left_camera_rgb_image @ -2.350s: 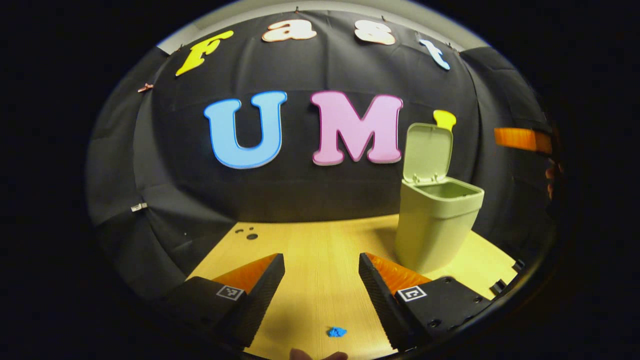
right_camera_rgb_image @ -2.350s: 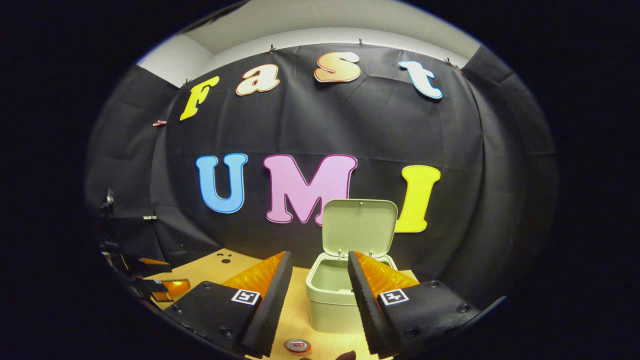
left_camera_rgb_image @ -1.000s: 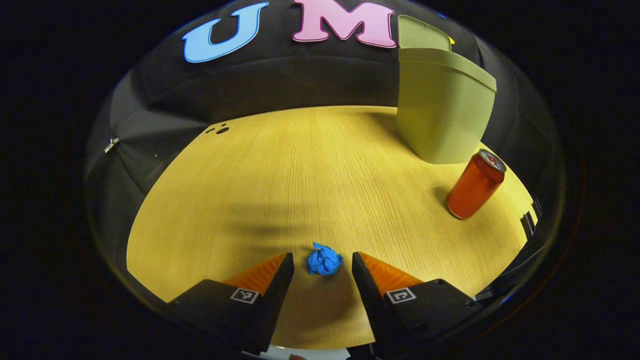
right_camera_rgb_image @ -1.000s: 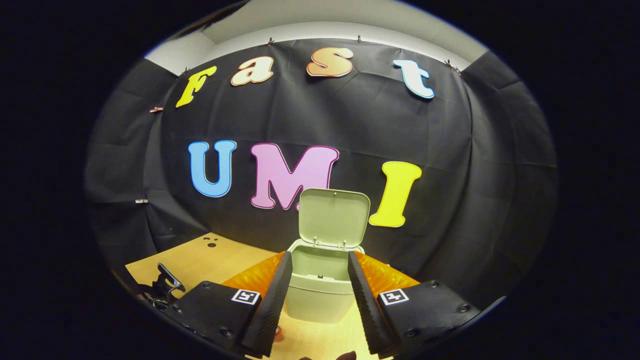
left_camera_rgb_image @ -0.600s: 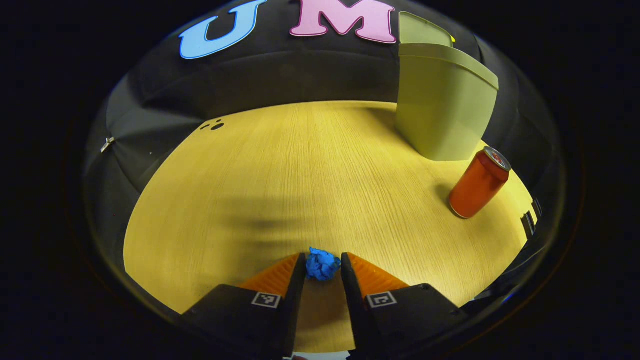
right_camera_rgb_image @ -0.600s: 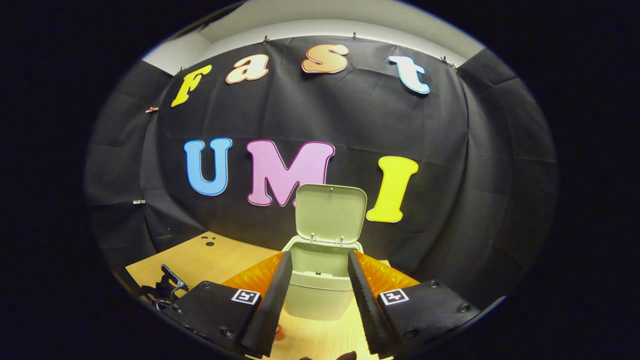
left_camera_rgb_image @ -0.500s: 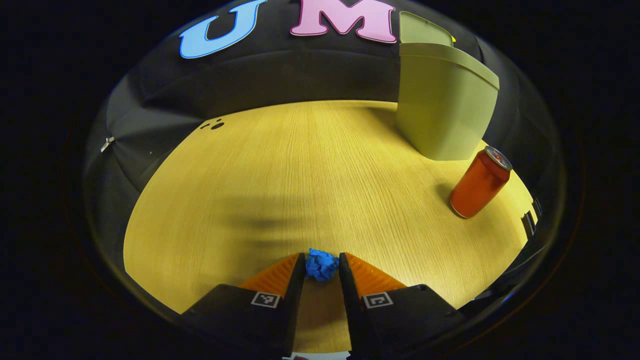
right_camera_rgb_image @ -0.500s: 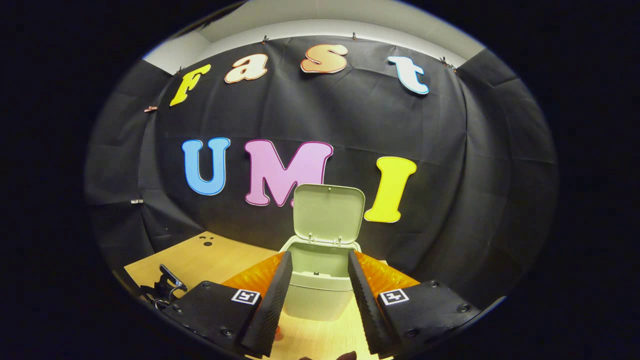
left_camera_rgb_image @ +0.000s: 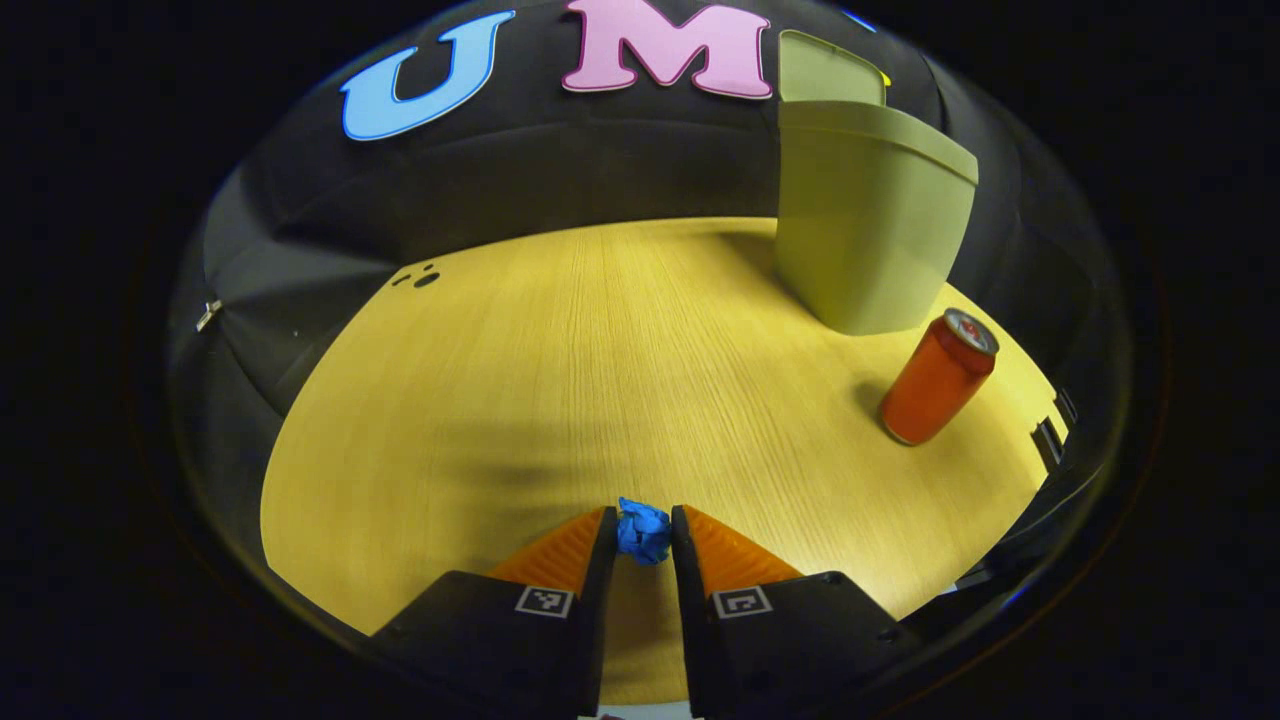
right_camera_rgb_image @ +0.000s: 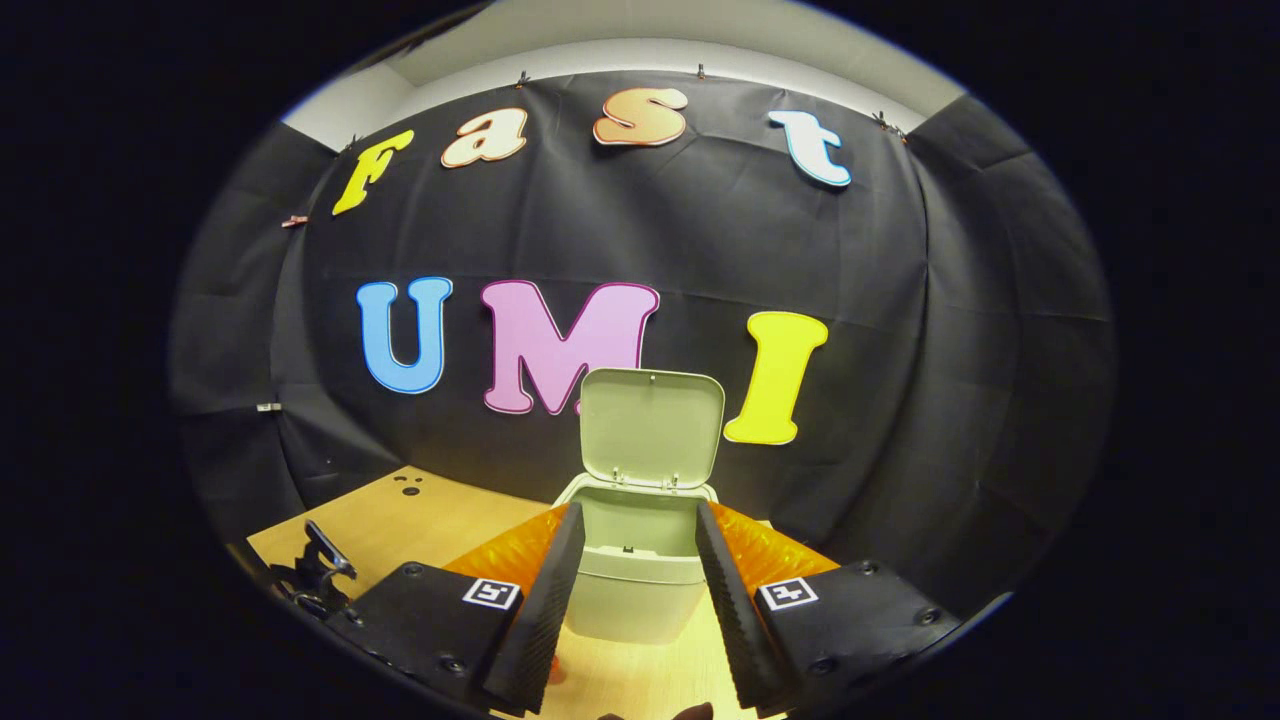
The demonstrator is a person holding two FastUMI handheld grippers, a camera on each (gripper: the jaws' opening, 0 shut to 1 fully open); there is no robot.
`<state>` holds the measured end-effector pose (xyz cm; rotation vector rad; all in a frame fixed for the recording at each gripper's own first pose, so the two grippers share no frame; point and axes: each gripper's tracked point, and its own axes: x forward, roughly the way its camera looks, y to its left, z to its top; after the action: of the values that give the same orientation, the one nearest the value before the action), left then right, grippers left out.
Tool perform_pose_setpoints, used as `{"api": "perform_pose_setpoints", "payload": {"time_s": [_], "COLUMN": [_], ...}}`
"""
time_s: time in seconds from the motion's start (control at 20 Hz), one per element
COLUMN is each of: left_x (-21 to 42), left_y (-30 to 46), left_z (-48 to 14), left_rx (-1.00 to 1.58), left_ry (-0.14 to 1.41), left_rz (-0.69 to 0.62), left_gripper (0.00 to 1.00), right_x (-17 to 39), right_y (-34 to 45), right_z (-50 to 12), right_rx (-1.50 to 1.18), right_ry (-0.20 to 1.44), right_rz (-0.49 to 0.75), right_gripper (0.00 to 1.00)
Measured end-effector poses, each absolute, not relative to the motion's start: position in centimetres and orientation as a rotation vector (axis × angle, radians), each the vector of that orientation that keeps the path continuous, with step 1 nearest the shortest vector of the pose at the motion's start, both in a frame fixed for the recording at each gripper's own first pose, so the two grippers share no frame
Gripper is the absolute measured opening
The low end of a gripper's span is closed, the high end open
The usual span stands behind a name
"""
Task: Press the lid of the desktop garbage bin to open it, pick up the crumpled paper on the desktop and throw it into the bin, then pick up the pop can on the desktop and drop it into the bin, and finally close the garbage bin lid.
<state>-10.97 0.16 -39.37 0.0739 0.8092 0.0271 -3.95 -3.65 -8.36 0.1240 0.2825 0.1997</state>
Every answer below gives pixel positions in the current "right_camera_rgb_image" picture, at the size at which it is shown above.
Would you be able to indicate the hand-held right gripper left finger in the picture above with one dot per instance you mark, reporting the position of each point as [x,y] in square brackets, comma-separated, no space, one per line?
[545,620]

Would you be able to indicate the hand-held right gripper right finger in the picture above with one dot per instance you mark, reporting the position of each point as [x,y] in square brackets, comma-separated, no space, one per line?
[735,620]

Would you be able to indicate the pale green garbage bin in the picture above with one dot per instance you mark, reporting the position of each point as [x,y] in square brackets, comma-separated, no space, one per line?
[650,430]

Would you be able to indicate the wooden desktop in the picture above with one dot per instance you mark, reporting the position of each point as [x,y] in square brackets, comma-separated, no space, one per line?
[420,520]

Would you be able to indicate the black backdrop cloth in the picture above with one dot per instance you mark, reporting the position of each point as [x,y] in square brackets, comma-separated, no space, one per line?
[800,280]

